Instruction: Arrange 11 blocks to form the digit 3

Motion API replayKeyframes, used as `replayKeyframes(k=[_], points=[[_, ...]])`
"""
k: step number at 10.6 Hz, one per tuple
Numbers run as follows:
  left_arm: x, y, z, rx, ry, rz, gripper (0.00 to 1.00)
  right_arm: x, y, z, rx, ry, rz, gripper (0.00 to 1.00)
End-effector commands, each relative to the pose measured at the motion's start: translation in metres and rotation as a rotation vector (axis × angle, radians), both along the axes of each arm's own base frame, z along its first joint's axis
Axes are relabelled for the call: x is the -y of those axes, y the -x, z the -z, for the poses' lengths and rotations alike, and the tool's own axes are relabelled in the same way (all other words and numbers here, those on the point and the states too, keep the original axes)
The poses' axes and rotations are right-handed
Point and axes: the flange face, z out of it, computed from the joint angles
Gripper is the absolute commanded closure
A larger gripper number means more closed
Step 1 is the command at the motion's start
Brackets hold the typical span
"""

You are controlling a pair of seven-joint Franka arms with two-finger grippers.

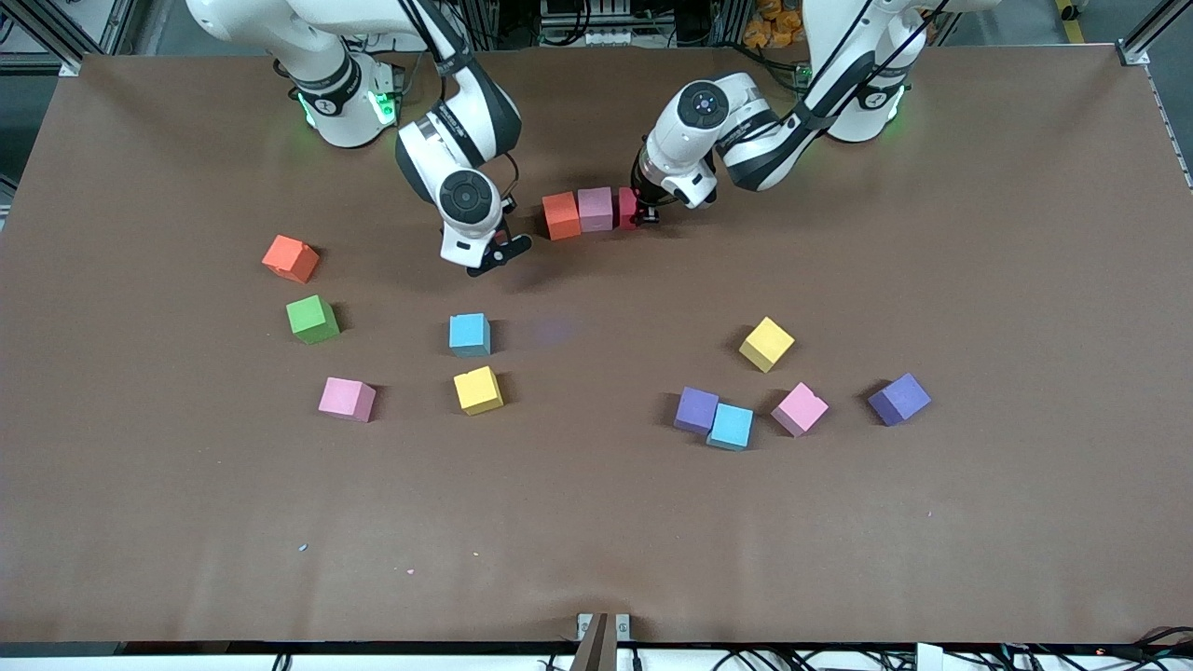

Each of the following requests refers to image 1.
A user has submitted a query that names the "pink foam cube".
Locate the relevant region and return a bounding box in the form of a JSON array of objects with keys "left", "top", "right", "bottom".
[
  {"left": 771, "top": 382, "right": 830, "bottom": 439},
  {"left": 318, "top": 377, "right": 377, "bottom": 423},
  {"left": 577, "top": 186, "right": 615, "bottom": 233}
]

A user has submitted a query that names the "purple foam cube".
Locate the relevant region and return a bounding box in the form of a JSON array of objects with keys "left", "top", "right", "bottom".
[
  {"left": 868, "top": 373, "right": 933, "bottom": 428},
  {"left": 674, "top": 386, "right": 720, "bottom": 436}
]

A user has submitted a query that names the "paper table cover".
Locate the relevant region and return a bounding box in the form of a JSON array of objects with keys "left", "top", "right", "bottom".
[{"left": 0, "top": 47, "right": 1193, "bottom": 646}]

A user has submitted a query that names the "yellow foam cube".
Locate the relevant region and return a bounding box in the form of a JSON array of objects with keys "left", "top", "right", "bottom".
[
  {"left": 453, "top": 365, "right": 505, "bottom": 417},
  {"left": 738, "top": 316, "right": 796, "bottom": 374}
]

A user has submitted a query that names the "white power strip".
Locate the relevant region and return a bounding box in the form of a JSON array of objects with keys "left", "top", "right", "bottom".
[{"left": 368, "top": 0, "right": 467, "bottom": 52}]

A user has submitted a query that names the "blue foam cube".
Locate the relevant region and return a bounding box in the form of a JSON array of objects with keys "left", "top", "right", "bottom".
[
  {"left": 448, "top": 312, "right": 492, "bottom": 359},
  {"left": 706, "top": 403, "right": 755, "bottom": 453}
]

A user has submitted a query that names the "white equipment box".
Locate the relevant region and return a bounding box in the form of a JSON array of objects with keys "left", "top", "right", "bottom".
[{"left": 539, "top": 0, "right": 644, "bottom": 48}]

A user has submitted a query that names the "green foam cube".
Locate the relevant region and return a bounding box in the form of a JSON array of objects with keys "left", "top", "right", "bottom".
[{"left": 285, "top": 294, "right": 341, "bottom": 346}]

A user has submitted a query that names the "orange foam cube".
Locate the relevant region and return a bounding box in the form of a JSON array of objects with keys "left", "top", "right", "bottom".
[
  {"left": 261, "top": 234, "right": 321, "bottom": 284},
  {"left": 542, "top": 191, "right": 582, "bottom": 241}
]

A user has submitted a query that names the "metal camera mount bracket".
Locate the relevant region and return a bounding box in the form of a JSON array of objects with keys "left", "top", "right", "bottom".
[{"left": 576, "top": 612, "right": 632, "bottom": 671}]

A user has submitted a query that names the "pile of orange objects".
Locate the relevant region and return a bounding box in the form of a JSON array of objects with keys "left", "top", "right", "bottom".
[{"left": 743, "top": 0, "right": 812, "bottom": 49}]

